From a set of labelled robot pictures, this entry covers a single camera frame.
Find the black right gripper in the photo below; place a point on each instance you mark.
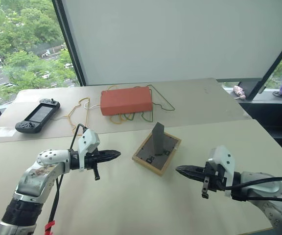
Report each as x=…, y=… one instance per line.
x=213, y=178

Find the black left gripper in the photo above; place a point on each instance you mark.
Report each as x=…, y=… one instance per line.
x=92, y=160

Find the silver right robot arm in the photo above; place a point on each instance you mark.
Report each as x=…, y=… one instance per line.
x=265, y=188

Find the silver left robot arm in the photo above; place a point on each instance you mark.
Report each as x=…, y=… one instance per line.
x=37, y=175

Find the orange rectangular box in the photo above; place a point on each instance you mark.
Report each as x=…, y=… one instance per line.
x=126, y=100

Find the black handheld game controller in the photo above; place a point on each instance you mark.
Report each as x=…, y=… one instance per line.
x=37, y=115

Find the red tape strip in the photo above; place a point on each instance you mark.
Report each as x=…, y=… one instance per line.
x=50, y=226

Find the pink folded umbrella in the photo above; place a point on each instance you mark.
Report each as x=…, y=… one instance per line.
x=239, y=92

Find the white roller blind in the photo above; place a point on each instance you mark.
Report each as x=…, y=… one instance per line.
x=170, y=39

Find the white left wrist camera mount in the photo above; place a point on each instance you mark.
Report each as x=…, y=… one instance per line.
x=89, y=142

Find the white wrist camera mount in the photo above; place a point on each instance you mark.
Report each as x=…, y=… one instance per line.
x=89, y=142
x=225, y=159

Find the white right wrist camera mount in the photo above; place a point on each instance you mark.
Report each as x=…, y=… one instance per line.
x=225, y=159

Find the wooden picture frame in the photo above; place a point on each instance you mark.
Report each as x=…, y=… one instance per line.
x=159, y=139

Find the black window frame post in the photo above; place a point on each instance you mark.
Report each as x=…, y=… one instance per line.
x=68, y=41

